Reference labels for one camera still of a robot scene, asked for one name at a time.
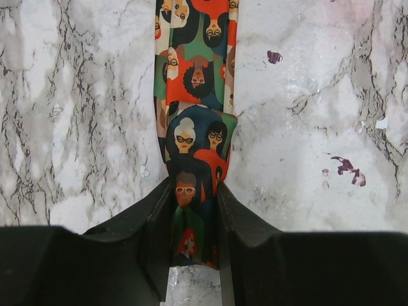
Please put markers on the colourful faces patterned tie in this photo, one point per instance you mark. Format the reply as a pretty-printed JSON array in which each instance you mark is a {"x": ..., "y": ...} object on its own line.
[{"x": 195, "y": 46}]

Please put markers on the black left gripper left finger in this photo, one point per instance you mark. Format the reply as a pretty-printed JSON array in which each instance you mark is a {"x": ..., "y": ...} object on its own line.
[{"x": 122, "y": 261}]

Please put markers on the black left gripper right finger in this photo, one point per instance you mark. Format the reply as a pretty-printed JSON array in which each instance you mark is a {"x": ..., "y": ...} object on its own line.
[{"x": 262, "y": 265}]

